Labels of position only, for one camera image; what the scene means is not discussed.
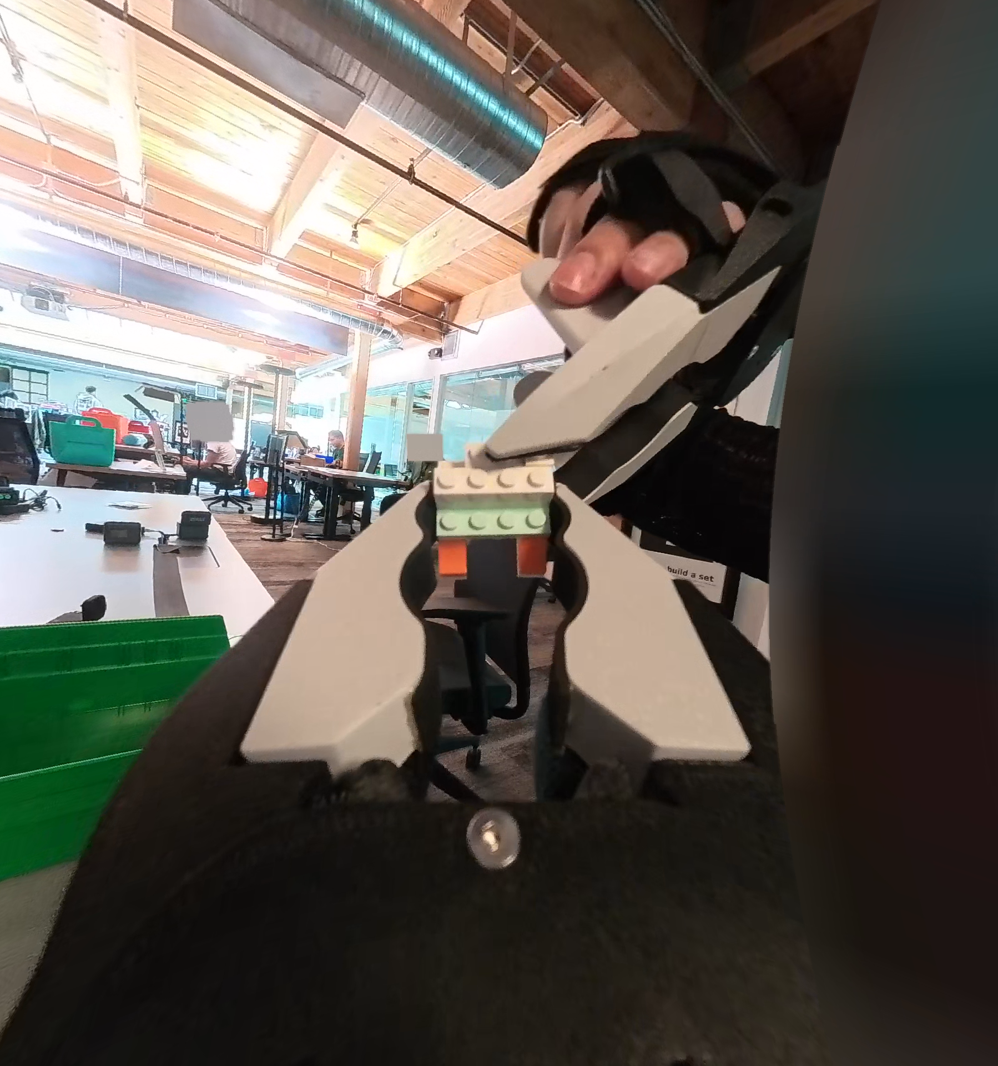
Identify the person's right hand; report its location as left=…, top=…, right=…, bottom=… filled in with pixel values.
left=528, top=135, right=782, bottom=305

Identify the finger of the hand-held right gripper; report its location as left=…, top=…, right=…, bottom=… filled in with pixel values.
left=553, top=383, right=729, bottom=505
left=482, top=265, right=785, bottom=464

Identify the black office chair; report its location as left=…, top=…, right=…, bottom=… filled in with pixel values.
left=418, top=575, right=543, bottom=771

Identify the green storage basket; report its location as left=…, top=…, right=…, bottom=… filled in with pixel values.
left=47, top=415, right=118, bottom=466

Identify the wooden office desk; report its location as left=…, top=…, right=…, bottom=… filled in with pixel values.
left=285, top=460, right=414, bottom=546

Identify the lego brick assembly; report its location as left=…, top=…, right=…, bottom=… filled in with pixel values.
left=432, top=445, right=557, bottom=581

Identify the silver ventilation duct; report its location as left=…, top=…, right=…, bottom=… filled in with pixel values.
left=203, top=0, right=550, bottom=190

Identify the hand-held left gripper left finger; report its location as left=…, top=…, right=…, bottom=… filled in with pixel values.
left=241, top=483, right=435, bottom=765

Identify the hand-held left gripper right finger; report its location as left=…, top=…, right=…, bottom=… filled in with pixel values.
left=547, top=490, right=752, bottom=765

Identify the green plastic bin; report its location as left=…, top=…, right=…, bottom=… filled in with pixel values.
left=0, top=614, right=231, bottom=894

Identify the ceiling projector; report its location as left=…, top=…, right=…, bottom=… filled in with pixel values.
left=18, top=281, right=73, bottom=323

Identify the white printed sign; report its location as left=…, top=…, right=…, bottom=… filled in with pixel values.
left=639, top=527, right=743, bottom=624

